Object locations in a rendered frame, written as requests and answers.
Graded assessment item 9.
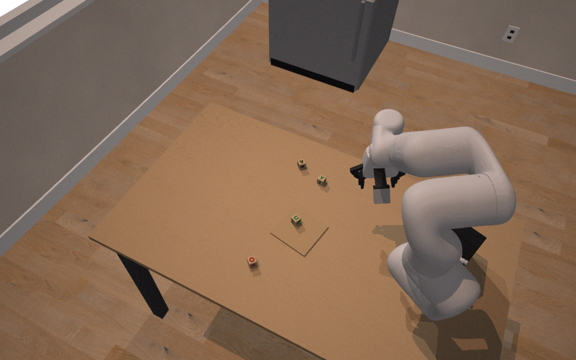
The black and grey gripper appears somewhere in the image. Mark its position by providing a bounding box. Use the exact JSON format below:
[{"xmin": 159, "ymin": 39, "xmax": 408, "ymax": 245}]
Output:
[{"xmin": 350, "ymin": 146, "xmax": 406, "ymax": 189}]

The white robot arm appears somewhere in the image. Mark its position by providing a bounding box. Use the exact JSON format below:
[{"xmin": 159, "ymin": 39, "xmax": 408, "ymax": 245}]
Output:
[{"xmin": 369, "ymin": 109, "xmax": 517, "ymax": 321}]

